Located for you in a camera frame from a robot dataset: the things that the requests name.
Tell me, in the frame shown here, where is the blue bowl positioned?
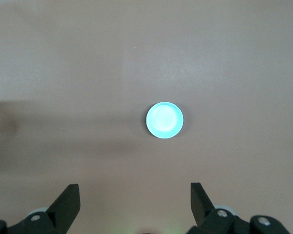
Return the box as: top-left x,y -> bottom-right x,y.
146,101 -> 184,140

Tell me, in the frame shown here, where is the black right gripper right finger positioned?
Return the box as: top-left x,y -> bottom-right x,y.
190,182 -> 291,234

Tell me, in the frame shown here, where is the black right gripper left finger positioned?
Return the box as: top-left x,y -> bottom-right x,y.
7,184 -> 81,234

